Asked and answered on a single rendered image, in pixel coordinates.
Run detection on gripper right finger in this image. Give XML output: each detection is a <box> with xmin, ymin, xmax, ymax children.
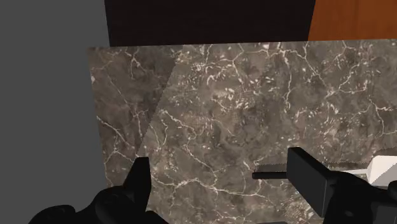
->
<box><xmin>286</xmin><ymin>146</ymin><xmax>397</xmax><ymax>224</ymax></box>

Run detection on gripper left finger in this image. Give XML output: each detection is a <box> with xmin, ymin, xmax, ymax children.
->
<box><xmin>29</xmin><ymin>156</ymin><xmax>169</xmax><ymax>224</ymax></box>

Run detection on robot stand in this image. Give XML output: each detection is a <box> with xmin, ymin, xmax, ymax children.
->
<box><xmin>104</xmin><ymin>0</ymin><xmax>316</xmax><ymax>48</ymax></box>

